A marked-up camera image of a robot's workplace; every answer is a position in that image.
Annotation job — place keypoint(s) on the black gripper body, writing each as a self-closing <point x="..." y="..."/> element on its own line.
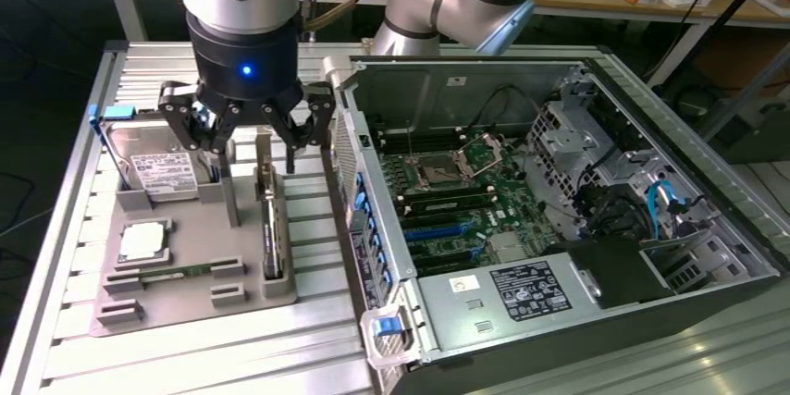
<point x="248" y="66"/>

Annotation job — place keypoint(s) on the black graphics card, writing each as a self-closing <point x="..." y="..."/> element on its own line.
<point x="273" y="228"/>

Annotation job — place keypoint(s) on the blue expansion slot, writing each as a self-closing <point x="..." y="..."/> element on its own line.
<point x="436" y="232"/>

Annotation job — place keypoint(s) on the black expansion slot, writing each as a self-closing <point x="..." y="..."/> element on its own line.
<point x="445" y="261"/>

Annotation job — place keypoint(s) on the hard disk in blue carrier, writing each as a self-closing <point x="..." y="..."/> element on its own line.
<point x="161" y="168"/>

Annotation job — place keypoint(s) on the thin locking lever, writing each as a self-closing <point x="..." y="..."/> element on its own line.
<point x="412" y="138"/>

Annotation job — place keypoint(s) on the CPU socket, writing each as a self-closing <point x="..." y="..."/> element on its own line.
<point x="440" y="170"/>

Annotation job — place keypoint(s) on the grey parts rack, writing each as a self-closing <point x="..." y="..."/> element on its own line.
<point x="198" y="238"/>

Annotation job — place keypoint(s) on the silver CPU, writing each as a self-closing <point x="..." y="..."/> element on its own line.
<point x="144" y="242"/>

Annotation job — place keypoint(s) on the black RAM stick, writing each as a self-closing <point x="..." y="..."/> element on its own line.
<point x="441" y="206"/>

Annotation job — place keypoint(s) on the metal socket cover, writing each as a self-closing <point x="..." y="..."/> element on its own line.
<point x="482" y="154"/>

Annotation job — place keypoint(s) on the green RAM stick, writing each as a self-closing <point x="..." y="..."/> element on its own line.
<point x="180" y="272"/>

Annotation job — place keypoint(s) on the metal disk bay cage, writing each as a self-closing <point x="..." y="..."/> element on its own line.
<point x="565" y="140"/>

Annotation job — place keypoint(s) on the green motherboard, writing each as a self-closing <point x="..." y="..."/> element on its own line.
<point x="525" y="224"/>

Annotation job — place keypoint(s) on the silver chipset heat sink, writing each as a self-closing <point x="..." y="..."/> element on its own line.
<point x="509" y="248"/>

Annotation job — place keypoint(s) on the grey power supply unit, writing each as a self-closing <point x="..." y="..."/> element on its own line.
<point x="450" y="316"/>

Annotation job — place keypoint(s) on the black plastic shroud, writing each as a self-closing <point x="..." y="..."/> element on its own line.
<point x="612" y="270"/>

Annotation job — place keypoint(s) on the open black PC case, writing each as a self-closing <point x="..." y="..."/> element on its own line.
<point x="617" y="344"/>

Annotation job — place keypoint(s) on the dark equipment box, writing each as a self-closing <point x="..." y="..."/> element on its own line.
<point x="753" y="136"/>

